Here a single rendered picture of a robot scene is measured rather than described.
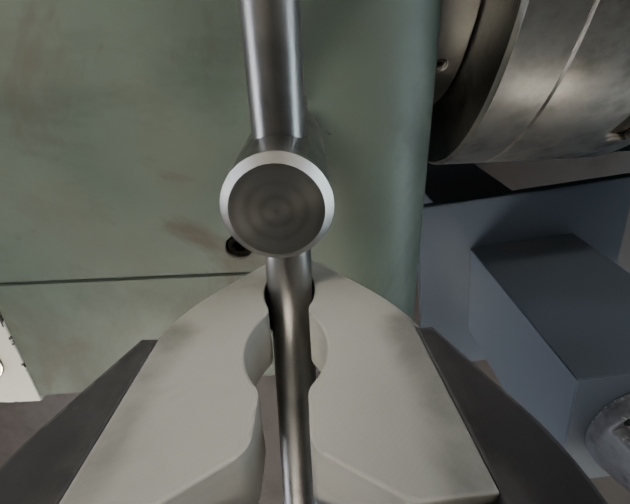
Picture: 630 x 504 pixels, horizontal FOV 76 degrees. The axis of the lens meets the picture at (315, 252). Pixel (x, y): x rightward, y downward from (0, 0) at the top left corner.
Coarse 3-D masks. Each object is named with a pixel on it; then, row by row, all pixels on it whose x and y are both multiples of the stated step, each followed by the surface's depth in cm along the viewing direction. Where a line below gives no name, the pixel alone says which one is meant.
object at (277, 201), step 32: (256, 160) 7; (288, 160) 7; (320, 160) 8; (224, 192) 8; (256, 192) 7; (288, 192) 7; (320, 192) 7; (256, 224) 8; (288, 224) 8; (320, 224) 8; (288, 256) 8
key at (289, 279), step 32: (256, 0) 7; (288, 0) 7; (256, 32) 8; (288, 32) 8; (256, 64) 8; (288, 64) 8; (256, 96) 8; (288, 96) 8; (256, 128) 9; (288, 128) 8; (288, 288) 10; (288, 320) 11; (288, 352) 11; (288, 384) 11; (288, 416) 12; (288, 448) 12; (288, 480) 12
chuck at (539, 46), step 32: (512, 0) 20; (544, 0) 19; (576, 0) 19; (480, 32) 24; (512, 32) 20; (544, 32) 20; (576, 32) 20; (480, 64) 24; (512, 64) 21; (544, 64) 21; (448, 96) 29; (480, 96) 24; (512, 96) 23; (544, 96) 23; (448, 128) 30; (480, 128) 25; (512, 128) 25; (448, 160) 31; (480, 160) 31
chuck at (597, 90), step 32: (608, 0) 19; (608, 32) 20; (576, 64) 21; (608, 64) 21; (576, 96) 23; (608, 96) 23; (544, 128) 26; (576, 128) 26; (608, 128) 26; (512, 160) 32
